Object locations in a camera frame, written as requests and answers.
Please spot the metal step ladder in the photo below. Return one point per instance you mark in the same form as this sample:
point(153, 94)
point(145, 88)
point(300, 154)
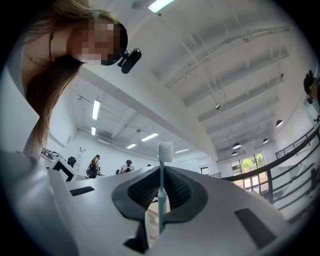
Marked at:
point(80, 156)

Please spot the wooden table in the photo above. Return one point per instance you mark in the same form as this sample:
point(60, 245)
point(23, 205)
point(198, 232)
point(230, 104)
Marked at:
point(269, 180)

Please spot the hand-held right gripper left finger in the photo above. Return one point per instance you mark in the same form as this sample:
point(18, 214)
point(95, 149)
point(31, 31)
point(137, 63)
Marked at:
point(100, 220)

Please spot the long ceiling light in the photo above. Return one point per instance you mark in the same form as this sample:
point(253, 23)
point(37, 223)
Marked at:
point(182, 150)
point(96, 109)
point(149, 136)
point(160, 5)
point(93, 131)
point(131, 146)

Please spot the black pendant lamp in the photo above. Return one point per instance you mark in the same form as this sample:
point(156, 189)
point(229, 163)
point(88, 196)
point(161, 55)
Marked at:
point(236, 145)
point(234, 153)
point(279, 123)
point(265, 141)

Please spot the pale blue toothbrush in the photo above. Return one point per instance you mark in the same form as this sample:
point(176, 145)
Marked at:
point(162, 190)

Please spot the ceiling dome camera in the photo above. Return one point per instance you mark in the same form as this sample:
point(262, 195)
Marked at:
point(218, 107)

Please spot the black head camera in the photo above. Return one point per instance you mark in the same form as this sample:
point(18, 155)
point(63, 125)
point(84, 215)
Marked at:
point(131, 61)

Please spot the person's grey top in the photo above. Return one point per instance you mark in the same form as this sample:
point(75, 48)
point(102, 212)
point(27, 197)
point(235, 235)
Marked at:
point(17, 75)

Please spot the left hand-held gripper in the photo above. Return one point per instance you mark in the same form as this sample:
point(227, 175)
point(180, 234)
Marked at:
point(62, 171)

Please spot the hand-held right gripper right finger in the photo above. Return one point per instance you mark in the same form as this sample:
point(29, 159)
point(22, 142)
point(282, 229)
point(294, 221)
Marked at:
point(212, 225)

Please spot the large framed window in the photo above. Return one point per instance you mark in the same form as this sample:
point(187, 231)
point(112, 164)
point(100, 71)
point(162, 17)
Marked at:
point(247, 165)

